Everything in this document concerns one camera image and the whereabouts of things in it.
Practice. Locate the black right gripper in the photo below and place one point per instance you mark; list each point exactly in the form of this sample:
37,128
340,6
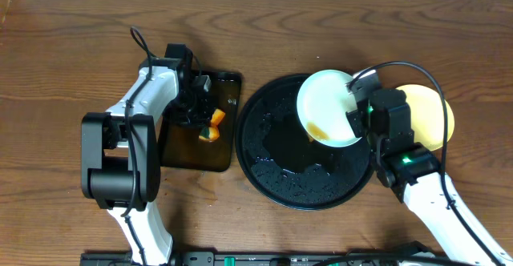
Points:
353,119

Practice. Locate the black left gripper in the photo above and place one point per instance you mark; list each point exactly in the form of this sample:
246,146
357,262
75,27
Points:
194,108

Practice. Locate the black rectangular water tray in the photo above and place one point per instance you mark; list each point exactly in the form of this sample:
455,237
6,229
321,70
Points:
181,145

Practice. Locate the green and orange sponge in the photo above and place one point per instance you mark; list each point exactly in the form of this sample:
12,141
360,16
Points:
211,132

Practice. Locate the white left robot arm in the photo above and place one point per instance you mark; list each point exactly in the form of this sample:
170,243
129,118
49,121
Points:
120,164

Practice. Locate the black round tray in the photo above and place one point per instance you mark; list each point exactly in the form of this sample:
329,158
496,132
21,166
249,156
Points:
282,163

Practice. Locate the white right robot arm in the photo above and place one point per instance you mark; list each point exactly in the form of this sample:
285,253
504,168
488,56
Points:
419,180

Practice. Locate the light green plate front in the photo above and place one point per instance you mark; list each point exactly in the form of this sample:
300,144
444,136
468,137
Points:
323,103

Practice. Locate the yellow plate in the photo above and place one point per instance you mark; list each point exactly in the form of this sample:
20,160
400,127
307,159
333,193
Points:
426,115

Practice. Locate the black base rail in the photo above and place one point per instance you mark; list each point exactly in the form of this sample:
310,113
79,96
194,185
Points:
409,254

